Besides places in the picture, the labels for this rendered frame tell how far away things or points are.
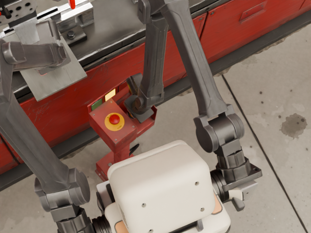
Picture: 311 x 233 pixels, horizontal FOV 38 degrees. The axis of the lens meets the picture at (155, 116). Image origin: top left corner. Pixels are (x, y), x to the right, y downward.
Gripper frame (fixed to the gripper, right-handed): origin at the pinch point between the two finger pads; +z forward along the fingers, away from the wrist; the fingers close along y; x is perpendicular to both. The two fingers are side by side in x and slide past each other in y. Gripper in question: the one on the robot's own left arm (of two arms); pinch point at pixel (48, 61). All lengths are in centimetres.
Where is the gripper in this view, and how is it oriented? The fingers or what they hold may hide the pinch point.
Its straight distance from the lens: 150.7
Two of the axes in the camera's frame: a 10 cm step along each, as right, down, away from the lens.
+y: -8.4, 4.5, -2.9
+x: 4.2, 8.9, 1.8
